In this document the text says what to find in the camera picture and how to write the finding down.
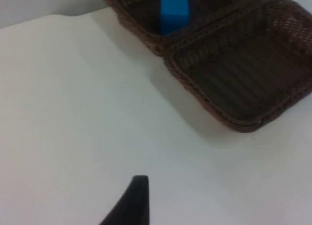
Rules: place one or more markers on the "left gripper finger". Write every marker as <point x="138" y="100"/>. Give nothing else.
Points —
<point x="135" y="205"/>

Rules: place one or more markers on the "blue cube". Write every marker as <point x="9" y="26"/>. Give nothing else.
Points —
<point x="173" y="14"/>

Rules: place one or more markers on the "dark brown wicker basket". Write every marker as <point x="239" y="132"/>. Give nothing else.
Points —
<point x="241" y="71"/>
<point x="156" y="20"/>

